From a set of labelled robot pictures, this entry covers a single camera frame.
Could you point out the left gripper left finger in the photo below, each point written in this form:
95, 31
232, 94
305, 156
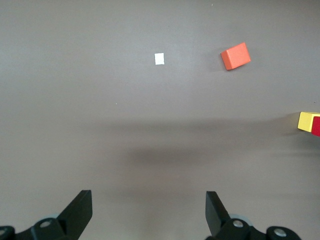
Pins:
67, 222

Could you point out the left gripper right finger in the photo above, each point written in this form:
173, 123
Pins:
225, 225

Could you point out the red cube block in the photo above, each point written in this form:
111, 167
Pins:
316, 126

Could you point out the yellow cube block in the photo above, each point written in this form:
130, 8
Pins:
305, 121

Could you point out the orange cube block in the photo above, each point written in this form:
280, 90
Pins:
236, 56

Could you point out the small square tape piece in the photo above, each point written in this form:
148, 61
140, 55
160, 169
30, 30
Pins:
159, 59

